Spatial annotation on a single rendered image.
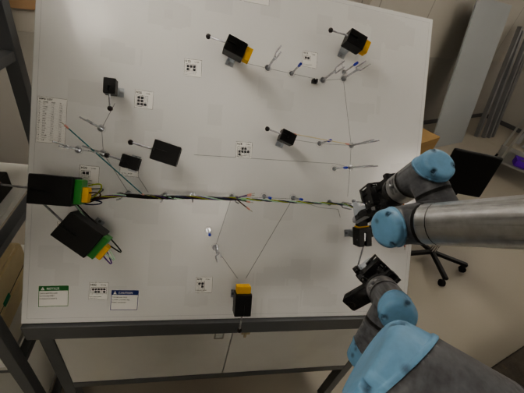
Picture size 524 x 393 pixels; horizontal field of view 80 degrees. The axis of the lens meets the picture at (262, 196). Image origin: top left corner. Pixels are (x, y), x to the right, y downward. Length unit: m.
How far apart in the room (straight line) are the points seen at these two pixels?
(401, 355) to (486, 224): 0.26
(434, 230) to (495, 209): 0.10
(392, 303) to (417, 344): 0.35
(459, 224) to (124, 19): 0.93
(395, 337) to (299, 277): 0.70
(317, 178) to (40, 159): 0.78
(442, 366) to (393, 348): 0.04
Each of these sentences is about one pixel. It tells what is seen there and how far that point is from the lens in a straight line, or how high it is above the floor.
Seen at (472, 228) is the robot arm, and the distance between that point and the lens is 0.55.
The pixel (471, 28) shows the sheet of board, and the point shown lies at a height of 1.54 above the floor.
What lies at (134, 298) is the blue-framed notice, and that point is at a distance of 1.00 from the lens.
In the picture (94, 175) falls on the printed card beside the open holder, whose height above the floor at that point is 1.20.
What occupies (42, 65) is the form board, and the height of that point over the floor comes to 1.42.
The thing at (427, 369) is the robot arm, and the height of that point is 1.49.
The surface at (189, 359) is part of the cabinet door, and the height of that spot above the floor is 0.54.
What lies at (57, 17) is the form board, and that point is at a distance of 1.07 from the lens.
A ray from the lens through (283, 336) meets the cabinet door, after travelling 1.25.
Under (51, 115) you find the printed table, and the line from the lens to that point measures 1.01.
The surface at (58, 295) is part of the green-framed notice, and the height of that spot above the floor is 0.93.
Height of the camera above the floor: 1.75
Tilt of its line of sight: 37 degrees down
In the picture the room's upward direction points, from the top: 14 degrees clockwise
